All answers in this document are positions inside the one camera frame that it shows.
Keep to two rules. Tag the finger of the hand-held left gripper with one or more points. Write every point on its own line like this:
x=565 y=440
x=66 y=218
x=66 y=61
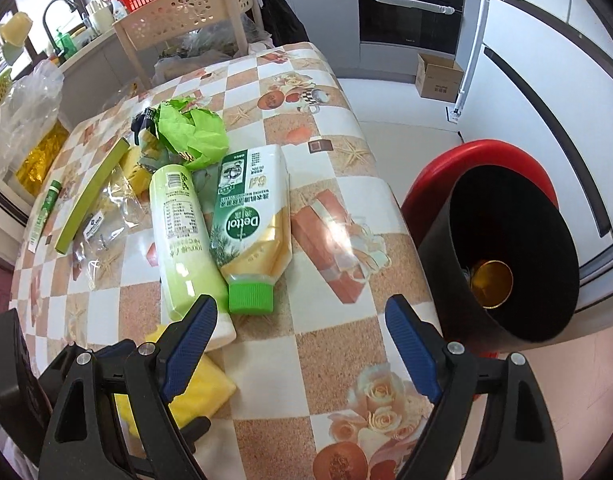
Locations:
x=196 y=430

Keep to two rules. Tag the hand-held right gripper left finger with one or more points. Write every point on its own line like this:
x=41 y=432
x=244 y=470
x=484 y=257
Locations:
x=189 y=355

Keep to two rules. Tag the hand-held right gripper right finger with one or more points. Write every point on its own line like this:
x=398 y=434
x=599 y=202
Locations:
x=411 y=350

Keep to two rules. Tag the yellow egg-crate sponge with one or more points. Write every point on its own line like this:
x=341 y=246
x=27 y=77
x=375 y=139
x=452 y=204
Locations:
x=206 y=385

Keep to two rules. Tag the pale green plastic bottle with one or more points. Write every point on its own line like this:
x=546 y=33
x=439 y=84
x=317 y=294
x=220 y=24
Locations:
x=179 y=240

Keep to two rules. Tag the black trash bin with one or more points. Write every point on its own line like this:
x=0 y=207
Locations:
x=511 y=230

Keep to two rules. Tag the white green box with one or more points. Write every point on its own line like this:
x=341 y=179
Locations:
x=91 y=200

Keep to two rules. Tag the small clear plastic packaging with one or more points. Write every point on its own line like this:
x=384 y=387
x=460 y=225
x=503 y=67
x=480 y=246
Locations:
x=111 y=240

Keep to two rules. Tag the green tube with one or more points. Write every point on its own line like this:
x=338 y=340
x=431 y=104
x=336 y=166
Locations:
x=44 y=215

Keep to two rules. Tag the red stool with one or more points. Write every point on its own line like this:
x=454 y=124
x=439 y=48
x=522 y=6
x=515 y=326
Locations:
x=486 y=157

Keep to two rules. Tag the gold foil bag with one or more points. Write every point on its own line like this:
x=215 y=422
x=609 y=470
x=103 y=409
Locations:
x=41 y=155

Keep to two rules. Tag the crumpled green plastic bag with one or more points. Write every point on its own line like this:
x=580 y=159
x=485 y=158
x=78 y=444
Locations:
x=196 y=132

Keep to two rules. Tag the clear plastic bag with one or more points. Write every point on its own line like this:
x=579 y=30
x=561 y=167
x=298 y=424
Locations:
x=26 y=105

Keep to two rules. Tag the cardboard box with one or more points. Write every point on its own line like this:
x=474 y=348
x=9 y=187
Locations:
x=436 y=77

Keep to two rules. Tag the white refrigerator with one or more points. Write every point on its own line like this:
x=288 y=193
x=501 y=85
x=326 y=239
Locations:
x=561 y=60

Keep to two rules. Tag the green dish soap bottle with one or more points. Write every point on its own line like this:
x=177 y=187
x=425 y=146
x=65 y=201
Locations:
x=65 y=44

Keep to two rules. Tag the black built-in oven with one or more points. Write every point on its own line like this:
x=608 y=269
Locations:
x=411 y=15

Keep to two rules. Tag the beige perforated chair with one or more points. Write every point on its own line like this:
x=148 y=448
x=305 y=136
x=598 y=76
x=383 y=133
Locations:
x=186 y=7

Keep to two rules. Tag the black jacket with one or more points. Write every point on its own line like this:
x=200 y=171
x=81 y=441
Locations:
x=281 y=10

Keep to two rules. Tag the black kitchen faucet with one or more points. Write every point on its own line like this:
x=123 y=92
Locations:
x=54 y=5

